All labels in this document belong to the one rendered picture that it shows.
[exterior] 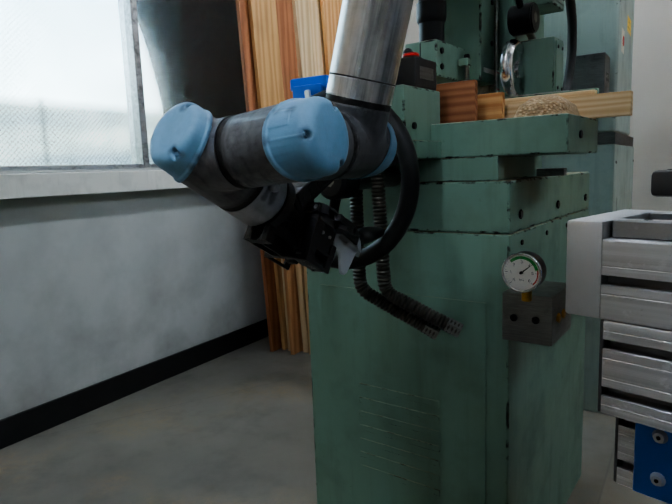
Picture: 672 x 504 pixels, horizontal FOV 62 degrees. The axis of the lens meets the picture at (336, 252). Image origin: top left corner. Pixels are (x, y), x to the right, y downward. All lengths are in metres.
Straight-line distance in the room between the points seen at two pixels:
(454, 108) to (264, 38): 1.73
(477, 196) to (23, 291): 1.52
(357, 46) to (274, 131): 0.16
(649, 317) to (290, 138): 0.35
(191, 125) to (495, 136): 0.56
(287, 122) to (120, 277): 1.80
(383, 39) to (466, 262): 0.50
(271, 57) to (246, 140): 2.20
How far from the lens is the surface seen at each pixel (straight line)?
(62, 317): 2.15
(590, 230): 0.56
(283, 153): 0.51
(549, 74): 1.29
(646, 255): 0.55
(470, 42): 1.29
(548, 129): 0.95
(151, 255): 2.35
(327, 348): 1.21
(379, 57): 0.63
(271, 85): 2.69
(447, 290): 1.04
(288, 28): 2.95
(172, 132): 0.59
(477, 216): 0.99
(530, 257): 0.90
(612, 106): 1.09
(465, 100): 1.08
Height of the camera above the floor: 0.83
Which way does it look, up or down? 8 degrees down
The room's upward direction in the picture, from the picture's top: 2 degrees counter-clockwise
